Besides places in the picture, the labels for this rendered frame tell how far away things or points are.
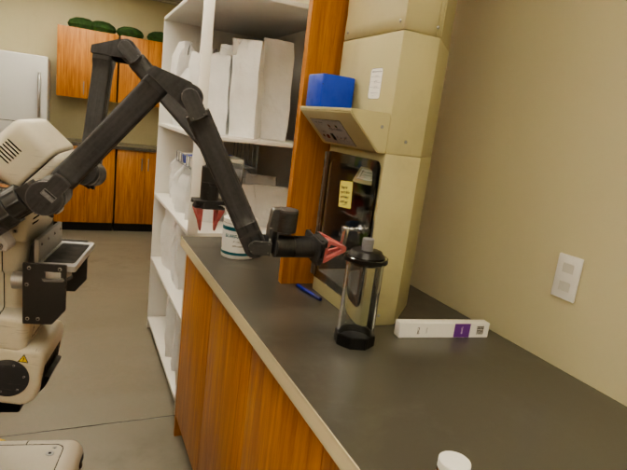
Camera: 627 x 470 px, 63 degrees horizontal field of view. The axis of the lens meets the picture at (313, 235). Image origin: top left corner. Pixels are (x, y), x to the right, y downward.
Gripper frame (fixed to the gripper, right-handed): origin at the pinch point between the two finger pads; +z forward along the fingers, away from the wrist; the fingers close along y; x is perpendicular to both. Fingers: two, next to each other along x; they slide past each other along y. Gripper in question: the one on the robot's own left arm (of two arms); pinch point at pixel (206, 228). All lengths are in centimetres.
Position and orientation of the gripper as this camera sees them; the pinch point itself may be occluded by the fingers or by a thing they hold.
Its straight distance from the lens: 167.5
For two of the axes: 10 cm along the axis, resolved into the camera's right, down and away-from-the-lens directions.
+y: 9.1, 0.2, 4.2
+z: -1.2, 9.7, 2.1
